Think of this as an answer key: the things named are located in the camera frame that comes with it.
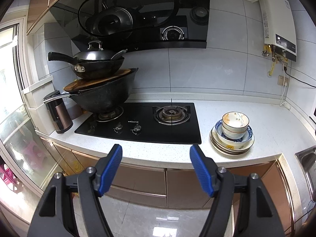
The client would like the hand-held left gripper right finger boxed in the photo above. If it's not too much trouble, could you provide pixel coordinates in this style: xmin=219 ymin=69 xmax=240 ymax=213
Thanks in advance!
xmin=190 ymin=145 xmax=285 ymax=237

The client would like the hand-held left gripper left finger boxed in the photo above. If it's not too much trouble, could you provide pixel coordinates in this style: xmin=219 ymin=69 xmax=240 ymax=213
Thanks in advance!
xmin=27 ymin=144 xmax=123 ymax=237

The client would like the large bear print plate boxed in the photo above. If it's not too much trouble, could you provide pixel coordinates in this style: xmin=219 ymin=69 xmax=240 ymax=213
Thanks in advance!
xmin=210 ymin=126 xmax=255 ymax=155

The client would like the blue floral bowl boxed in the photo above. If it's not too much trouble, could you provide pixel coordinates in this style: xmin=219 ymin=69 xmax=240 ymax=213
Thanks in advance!
xmin=214 ymin=120 xmax=254 ymax=144

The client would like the brown base cabinet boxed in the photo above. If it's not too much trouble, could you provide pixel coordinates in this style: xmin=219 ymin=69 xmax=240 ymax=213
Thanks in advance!
xmin=39 ymin=137 xmax=297 ymax=237

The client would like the black glass gas stove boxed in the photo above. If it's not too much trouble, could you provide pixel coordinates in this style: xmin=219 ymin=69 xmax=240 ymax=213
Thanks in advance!
xmin=74 ymin=102 xmax=202 ymax=145

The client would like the large black wok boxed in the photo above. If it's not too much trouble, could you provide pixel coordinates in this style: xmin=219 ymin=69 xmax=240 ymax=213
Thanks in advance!
xmin=43 ymin=68 xmax=139 ymax=114

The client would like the brown metal kettle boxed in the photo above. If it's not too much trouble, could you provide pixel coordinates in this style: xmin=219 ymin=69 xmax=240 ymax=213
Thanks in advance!
xmin=44 ymin=91 xmax=74 ymax=134

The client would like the round wooden board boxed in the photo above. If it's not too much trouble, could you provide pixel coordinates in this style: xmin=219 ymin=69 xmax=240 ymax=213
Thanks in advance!
xmin=63 ymin=69 xmax=137 ymax=92

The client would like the small black wok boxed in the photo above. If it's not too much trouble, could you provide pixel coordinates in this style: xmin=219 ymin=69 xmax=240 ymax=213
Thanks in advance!
xmin=48 ymin=52 xmax=125 ymax=80

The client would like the pink plastic stool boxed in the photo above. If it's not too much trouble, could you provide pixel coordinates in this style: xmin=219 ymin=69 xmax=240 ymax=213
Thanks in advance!
xmin=0 ymin=164 xmax=19 ymax=187

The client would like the sliding glass door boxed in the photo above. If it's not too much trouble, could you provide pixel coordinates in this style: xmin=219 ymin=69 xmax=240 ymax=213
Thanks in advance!
xmin=0 ymin=22 xmax=53 ymax=195

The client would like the stainless steel sink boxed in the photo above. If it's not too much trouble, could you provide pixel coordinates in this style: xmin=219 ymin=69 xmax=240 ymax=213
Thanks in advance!
xmin=294 ymin=146 xmax=316 ymax=198

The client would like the dark metal wok lid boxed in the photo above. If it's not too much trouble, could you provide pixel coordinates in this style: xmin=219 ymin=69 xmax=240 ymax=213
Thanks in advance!
xmin=73 ymin=40 xmax=124 ymax=62

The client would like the metal spatula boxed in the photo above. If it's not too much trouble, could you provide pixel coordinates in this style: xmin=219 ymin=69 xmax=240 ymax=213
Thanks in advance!
xmin=111 ymin=49 xmax=128 ymax=60

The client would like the black glass range hood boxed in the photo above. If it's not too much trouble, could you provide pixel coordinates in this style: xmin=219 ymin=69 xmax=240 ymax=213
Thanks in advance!
xmin=48 ymin=0 xmax=210 ymax=52

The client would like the white gas water heater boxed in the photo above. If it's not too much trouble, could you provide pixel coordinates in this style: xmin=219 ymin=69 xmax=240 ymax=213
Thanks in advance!
xmin=259 ymin=0 xmax=297 ymax=62

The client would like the brown upper cabinet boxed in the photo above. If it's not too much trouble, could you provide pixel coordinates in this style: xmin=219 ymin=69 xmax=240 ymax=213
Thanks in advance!
xmin=27 ymin=0 xmax=87 ymax=35

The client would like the white power cable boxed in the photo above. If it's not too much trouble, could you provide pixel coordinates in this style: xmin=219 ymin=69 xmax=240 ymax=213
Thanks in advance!
xmin=280 ymin=83 xmax=289 ymax=106

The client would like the black power cable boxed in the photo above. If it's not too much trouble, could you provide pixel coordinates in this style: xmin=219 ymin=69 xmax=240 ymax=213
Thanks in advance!
xmin=284 ymin=67 xmax=316 ymax=88

